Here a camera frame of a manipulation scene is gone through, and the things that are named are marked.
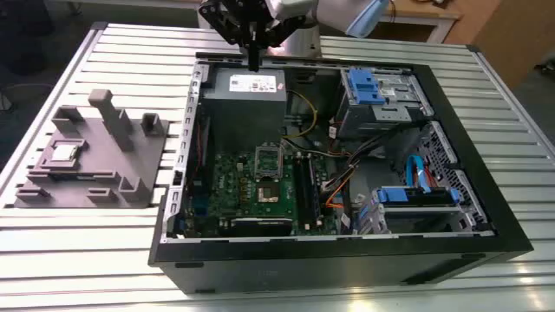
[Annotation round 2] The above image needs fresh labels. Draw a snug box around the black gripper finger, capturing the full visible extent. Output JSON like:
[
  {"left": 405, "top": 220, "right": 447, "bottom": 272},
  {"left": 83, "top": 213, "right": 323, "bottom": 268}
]
[
  {"left": 253, "top": 18, "right": 301, "bottom": 72},
  {"left": 197, "top": 0, "right": 256, "bottom": 72}
]

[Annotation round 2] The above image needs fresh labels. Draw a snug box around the silver CPU chip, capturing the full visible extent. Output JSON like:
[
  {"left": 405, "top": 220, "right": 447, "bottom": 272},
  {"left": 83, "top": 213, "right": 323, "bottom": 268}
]
[{"left": 48, "top": 144, "right": 80, "bottom": 163}]

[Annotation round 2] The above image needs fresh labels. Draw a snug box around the CPU socket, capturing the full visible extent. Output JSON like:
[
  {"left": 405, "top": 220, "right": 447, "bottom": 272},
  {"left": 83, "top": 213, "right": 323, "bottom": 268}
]
[{"left": 255, "top": 184, "right": 284, "bottom": 203}]

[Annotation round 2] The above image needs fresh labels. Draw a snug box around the blue plastic drive latch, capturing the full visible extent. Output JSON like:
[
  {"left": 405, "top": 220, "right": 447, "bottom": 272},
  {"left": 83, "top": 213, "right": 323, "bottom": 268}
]
[{"left": 348, "top": 69, "right": 388, "bottom": 106}]

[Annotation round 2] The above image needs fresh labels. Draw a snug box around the grey power supply unit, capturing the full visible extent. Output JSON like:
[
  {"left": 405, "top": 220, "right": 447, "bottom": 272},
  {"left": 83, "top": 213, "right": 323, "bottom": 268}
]
[{"left": 201, "top": 67, "right": 288, "bottom": 146}]

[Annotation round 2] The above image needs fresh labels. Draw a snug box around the silver optical drive cage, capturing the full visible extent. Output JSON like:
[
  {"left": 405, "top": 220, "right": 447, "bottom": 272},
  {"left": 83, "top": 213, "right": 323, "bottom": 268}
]
[{"left": 337, "top": 67, "right": 435, "bottom": 139}]

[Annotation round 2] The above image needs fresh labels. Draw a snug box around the black RAM stick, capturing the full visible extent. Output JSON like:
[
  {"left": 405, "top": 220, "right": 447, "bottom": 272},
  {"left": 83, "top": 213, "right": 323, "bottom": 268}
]
[{"left": 305, "top": 155, "right": 325, "bottom": 225}]

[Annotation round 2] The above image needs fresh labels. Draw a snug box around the grey plastic parts rack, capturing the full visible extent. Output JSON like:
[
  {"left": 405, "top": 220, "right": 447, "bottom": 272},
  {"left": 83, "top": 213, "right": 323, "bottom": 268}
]
[{"left": 12, "top": 89, "right": 169, "bottom": 209}]

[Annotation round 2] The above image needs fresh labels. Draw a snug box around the green motherboard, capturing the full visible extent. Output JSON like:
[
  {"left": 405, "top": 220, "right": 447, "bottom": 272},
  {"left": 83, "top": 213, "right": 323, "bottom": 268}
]
[{"left": 184, "top": 151, "right": 344, "bottom": 237}]

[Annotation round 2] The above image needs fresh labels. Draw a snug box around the brown wooden cabinet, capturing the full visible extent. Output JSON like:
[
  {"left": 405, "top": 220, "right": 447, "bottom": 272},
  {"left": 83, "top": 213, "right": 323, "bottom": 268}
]
[{"left": 469, "top": 0, "right": 555, "bottom": 88}]

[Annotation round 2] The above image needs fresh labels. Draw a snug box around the hard disk in blue carrier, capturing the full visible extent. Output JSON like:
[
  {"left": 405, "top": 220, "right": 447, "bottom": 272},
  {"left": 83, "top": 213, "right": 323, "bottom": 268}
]
[{"left": 375, "top": 187, "right": 461, "bottom": 209}]

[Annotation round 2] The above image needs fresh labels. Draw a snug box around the green RAM stick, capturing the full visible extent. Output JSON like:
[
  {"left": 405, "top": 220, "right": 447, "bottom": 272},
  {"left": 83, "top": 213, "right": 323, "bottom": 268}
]
[{"left": 48, "top": 172, "right": 96, "bottom": 181}]

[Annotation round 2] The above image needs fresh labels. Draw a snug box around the black graphics card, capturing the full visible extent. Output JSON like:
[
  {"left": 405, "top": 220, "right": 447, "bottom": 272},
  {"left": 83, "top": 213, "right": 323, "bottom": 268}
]
[{"left": 219, "top": 216, "right": 293, "bottom": 237}]

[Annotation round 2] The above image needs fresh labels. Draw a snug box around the black chair base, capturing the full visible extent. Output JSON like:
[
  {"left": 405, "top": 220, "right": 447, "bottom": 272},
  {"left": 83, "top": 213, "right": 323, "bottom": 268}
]
[{"left": 534, "top": 55, "right": 555, "bottom": 74}]

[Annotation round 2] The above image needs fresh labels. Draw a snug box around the silver disk bay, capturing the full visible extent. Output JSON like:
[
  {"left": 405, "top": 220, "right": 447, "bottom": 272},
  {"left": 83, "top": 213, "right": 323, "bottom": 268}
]
[{"left": 357, "top": 194, "right": 491, "bottom": 235}]

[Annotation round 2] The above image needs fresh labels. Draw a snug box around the black open PC case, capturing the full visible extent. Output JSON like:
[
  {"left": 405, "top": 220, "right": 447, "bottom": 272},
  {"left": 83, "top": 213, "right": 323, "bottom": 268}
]
[{"left": 147, "top": 51, "right": 534, "bottom": 295}]

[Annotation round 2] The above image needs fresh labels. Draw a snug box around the yellow wire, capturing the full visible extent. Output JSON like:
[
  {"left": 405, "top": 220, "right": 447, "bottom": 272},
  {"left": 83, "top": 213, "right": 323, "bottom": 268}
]
[{"left": 281, "top": 90, "right": 319, "bottom": 139}]

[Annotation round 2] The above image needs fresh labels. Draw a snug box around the wooden desk with white frame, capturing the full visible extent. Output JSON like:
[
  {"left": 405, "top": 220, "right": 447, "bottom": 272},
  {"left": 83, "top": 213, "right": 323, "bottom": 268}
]
[{"left": 376, "top": 0, "right": 464, "bottom": 45}]

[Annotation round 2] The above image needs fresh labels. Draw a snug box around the black wire bundle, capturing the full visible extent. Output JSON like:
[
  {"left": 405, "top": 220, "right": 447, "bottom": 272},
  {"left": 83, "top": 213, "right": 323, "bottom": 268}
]
[{"left": 323, "top": 123, "right": 431, "bottom": 190}]

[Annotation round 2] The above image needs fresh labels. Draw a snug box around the orange wire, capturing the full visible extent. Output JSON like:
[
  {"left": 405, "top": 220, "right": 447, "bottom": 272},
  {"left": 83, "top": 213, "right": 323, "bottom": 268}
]
[{"left": 324, "top": 180, "right": 352, "bottom": 209}]

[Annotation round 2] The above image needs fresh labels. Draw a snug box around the blue disk wire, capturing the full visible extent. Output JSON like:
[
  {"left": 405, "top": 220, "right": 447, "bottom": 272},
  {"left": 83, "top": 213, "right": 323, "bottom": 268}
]
[{"left": 405, "top": 155, "right": 435, "bottom": 192}]

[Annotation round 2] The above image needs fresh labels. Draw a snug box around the red disk wire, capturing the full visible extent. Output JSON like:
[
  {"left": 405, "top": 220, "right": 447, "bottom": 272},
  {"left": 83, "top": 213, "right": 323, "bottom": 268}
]
[{"left": 424, "top": 166, "right": 441, "bottom": 191}]

